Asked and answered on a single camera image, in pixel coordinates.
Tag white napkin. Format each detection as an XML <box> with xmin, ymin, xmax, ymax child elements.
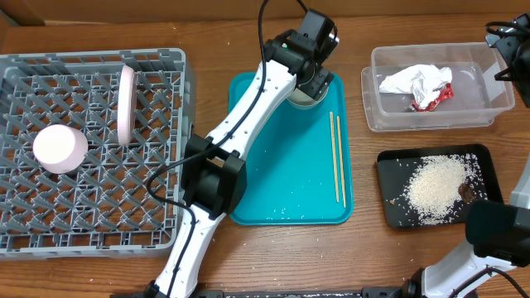
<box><xmin>378</xmin><ymin>65</ymin><xmax>453</xmax><ymax>108</ymax></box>

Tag small pink bowl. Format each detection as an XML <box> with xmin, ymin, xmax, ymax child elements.
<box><xmin>32</xmin><ymin>124</ymin><xmax>89</xmax><ymax>174</ymax></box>

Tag scattered rice grains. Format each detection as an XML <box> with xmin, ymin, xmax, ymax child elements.
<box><xmin>378</xmin><ymin>153</ymin><xmax>489</xmax><ymax>228</ymax></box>

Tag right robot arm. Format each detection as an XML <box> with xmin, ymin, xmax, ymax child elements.
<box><xmin>389</xmin><ymin>29</ymin><xmax>529</xmax><ymax>297</ymax></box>

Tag large pink plate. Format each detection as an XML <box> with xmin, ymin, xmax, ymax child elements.
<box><xmin>117</xmin><ymin>65</ymin><xmax>137</xmax><ymax>146</ymax></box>

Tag grey plastic dish rack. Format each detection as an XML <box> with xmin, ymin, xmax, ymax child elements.
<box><xmin>1</xmin><ymin>48</ymin><xmax>195</xmax><ymax>261</ymax></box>

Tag grey small saucer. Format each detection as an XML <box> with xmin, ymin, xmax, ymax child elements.
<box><xmin>287</xmin><ymin>89</ymin><xmax>328</xmax><ymax>110</ymax></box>

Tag teal plastic serving tray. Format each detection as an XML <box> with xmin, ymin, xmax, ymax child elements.
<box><xmin>230</xmin><ymin>77</ymin><xmax>354</xmax><ymax>225</ymax></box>

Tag black rectangular tray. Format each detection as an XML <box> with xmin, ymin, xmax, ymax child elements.
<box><xmin>376</xmin><ymin>144</ymin><xmax>504</xmax><ymax>228</ymax></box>

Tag red snack wrapper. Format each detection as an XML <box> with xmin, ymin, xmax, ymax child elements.
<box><xmin>411</xmin><ymin>83</ymin><xmax>454</xmax><ymax>112</ymax></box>

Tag clear plastic waste bin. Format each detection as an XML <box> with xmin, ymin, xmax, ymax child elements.
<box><xmin>361</xmin><ymin>42</ymin><xmax>515</xmax><ymax>132</ymax></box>

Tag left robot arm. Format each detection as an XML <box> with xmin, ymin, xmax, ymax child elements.
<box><xmin>146</xmin><ymin>28</ymin><xmax>340</xmax><ymax>297</ymax></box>

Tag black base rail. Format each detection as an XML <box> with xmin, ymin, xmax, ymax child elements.
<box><xmin>109</xmin><ymin>285</ymin><xmax>411</xmax><ymax>298</ymax></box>

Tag brown food scrap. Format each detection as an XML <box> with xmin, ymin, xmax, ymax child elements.
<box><xmin>458</xmin><ymin>184</ymin><xmax>476</xmax><ymax>204</ymax></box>

